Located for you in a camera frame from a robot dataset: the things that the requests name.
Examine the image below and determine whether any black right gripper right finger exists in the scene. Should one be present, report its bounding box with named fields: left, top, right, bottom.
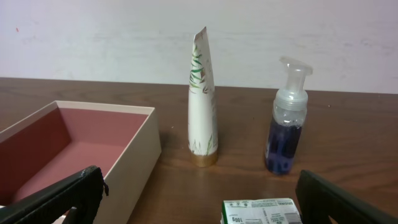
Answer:
left=295, top=170, right=397, bottom=224

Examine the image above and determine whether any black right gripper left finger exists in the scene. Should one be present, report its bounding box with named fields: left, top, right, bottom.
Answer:
left=1, top=166, right=109, bottom=223

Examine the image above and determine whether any green white soap box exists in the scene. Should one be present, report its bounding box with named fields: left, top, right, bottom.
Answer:
left=220, top=198, right=302, bottom=224

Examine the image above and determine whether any clear pump bottle blue liquid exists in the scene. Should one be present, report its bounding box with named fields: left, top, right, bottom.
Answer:
left=265, top=57, right=313, bottom=175

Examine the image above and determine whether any white Pantene tube gold cap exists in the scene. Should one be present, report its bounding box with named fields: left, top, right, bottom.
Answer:
left=188, top=28, right=218, bottom=167

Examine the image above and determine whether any white box pink interior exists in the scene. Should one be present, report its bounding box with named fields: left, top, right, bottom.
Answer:
left=1, top=101, right=161, bottom=223

